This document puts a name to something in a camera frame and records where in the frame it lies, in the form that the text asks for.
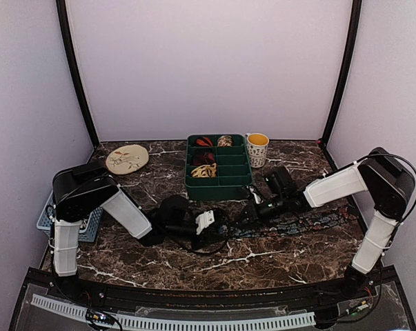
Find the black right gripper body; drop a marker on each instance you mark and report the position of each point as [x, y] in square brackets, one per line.
[258, 216]

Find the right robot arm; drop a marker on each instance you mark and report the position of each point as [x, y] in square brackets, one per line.
[389, 181]

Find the red navy striped rolled tie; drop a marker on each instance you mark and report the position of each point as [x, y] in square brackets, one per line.
[203, 141]

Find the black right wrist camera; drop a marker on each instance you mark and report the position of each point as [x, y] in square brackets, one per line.
[281, 183]

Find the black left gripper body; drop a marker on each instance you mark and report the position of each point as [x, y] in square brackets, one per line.
[174, 231]

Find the green compartment organizer tray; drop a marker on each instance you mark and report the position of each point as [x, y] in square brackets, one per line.
[233, 170]

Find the left black frame post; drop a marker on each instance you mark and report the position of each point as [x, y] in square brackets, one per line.
[75, 75]

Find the white mug yellow inside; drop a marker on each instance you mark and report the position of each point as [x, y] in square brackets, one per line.
[257, 147]

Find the light blue plastic basket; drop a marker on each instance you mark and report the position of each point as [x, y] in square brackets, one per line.
[90, 224]

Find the dark floral necktie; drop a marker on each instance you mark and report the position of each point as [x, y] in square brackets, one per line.
[290, 223]

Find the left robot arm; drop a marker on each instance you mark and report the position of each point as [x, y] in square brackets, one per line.
[81, 190]

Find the right black frame post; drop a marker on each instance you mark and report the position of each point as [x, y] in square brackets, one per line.
[346, 61]

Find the yellow patterned rolled tie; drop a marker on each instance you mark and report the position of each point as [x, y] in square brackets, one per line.
[205, 171]

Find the black frame post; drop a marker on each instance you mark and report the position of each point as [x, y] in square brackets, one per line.
[346, 61]
[75, 75]

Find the maroon navy striped rolled tie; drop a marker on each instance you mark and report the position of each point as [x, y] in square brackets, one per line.
[203, 158]

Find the round bird-pattern plate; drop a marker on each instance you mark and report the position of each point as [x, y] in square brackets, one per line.
[127, 159]

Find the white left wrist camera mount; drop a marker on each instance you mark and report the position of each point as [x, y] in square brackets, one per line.
[204, 220]

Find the floral cream rolled tie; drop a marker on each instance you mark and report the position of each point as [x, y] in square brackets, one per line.
[225, 141]

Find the black front rail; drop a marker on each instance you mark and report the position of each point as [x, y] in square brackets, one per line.
[113, 298]

